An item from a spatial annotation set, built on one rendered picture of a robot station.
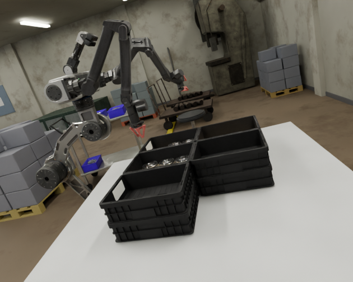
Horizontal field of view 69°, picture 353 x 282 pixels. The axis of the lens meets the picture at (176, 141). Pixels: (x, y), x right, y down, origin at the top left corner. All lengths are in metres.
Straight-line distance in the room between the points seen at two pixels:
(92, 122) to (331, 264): 1.52
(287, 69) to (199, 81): 3.64
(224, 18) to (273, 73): 2.44
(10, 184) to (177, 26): 6.86
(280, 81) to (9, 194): 5.42
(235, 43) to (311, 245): 7.10
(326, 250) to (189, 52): 8.30
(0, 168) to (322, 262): 3.66
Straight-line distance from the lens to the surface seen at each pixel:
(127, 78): 1.48
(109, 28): 1.43
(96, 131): 1.85
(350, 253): 1.09
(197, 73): 9.03
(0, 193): 4.21
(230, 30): 7.85
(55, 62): 10.29
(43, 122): 8.60
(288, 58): 6.24
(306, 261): 1.06
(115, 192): 1.38
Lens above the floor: 1.45
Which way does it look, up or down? 18 degrees down
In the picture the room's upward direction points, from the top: 17 degrees counter-clockwise
